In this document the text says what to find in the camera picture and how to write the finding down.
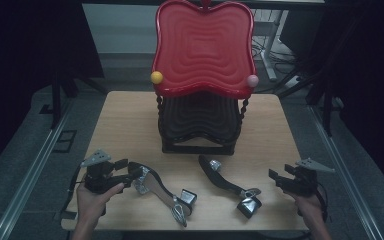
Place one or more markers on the dark curtain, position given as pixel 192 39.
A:
pixel 20 66
pixel 370 83

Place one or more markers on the white power strip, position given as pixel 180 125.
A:
pixel 294 81

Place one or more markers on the pink ball knob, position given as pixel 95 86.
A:
pixel 252 81

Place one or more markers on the black floor plate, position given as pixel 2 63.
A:
pixel 65 141

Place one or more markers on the black metal stand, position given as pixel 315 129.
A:
pixel 327 110
pixel 56 100

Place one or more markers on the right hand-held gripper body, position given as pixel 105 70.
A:
pixel 303 181

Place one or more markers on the aluminium floor rail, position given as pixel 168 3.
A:
pixel 30 173
pixel 346 173

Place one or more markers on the person's left hand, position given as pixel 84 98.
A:
pixel 91 206

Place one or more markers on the person's right hand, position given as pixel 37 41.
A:
pixel 310 210

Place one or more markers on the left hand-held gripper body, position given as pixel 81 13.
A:
pixel 96 176

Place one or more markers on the white desk frame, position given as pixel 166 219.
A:
pixel 269 63

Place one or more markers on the yellow ball knob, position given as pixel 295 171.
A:
pixel 156 77

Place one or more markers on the black silver high-heel sandal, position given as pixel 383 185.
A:
pixel 220 178
pixel 156 186

